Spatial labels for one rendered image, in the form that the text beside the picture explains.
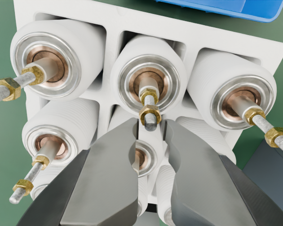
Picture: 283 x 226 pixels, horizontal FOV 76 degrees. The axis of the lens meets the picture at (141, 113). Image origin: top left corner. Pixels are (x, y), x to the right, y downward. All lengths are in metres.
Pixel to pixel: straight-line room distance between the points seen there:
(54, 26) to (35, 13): 0.09
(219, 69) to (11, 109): 0.56
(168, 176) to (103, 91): 0.21
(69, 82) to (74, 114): 0.07
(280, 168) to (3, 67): 0.77
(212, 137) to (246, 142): 0.36
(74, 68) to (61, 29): 0.04
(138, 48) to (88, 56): 0.06
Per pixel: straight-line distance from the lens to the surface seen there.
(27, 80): 0.20
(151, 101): 0.17
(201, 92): 0.25
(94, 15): 0.29
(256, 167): 0.68
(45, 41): 0.23
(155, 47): 0.21
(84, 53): 0.23
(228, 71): 0.24
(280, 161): 0.62
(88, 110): 0.32
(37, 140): 0.30
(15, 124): 0.67
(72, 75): 0.23
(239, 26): 0.51
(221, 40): 0.30
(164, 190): 0.38
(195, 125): 0.33
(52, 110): 0.29
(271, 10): 0.41
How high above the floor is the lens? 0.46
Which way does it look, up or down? 62 degrees down
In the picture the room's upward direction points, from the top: 178 degrees counter-clockwise
